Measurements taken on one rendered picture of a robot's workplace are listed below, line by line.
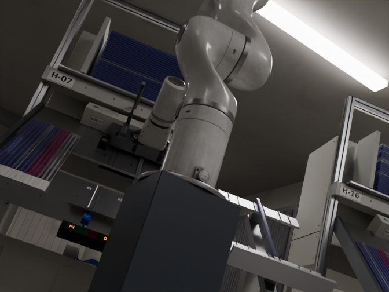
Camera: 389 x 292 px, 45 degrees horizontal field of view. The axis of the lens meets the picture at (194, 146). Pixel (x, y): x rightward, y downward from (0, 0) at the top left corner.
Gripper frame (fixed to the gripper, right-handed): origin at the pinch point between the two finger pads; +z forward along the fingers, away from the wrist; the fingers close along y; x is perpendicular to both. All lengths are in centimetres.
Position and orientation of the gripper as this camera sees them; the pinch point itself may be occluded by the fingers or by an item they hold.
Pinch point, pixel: (146, 155)
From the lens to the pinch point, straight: 170.7
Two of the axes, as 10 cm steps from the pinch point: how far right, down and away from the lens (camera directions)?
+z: -3.8, 7.9, 4.9
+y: -9.2, -3.6, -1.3
